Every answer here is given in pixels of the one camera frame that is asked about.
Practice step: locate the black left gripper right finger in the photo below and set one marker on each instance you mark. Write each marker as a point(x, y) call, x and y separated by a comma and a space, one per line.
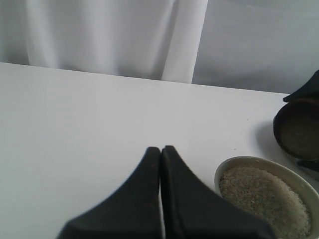
point(191, 210)

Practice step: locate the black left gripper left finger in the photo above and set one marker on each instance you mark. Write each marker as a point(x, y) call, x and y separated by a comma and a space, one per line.
point(131, 212)

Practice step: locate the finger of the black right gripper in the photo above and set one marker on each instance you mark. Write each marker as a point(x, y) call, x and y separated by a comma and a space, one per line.
point(309, 89)
point(312, 165)

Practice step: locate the brown wooden cup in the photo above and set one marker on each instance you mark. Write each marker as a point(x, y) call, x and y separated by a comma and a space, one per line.
point(296, 129)

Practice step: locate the white ceramic bowl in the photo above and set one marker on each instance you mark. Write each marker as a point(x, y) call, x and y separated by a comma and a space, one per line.
point(298, 184)

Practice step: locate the rice in white bowl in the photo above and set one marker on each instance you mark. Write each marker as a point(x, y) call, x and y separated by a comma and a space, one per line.
point(267, 196)

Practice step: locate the white backdrop curtain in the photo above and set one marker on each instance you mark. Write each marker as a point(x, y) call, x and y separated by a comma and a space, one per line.
point(266, 45)

